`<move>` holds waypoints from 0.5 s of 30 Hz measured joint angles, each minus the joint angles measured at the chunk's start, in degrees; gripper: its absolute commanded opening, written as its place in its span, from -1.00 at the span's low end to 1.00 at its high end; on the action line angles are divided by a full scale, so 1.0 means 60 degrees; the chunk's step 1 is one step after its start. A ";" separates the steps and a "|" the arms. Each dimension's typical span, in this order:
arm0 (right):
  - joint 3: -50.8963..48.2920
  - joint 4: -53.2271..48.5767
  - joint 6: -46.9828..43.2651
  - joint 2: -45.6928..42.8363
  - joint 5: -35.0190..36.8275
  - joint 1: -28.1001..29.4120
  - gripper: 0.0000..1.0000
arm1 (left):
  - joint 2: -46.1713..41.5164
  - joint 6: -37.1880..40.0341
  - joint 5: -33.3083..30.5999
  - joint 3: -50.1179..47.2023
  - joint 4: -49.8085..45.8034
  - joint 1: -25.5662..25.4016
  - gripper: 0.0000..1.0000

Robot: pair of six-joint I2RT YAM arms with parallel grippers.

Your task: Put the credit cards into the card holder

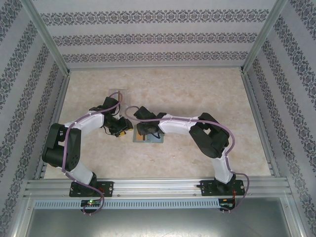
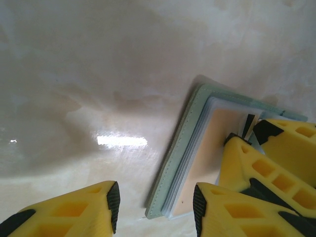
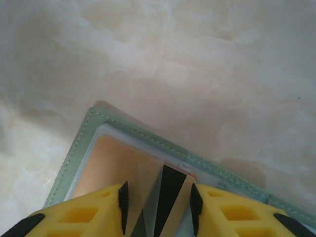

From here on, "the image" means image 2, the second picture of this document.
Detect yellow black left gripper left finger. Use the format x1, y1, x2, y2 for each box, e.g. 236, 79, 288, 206
6, 181, 121, 237

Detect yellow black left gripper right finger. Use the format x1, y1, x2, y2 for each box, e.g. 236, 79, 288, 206
193, 182, 316, 237

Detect green card holder wallet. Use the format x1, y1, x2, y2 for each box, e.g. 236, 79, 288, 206
144, 82, 309, 220

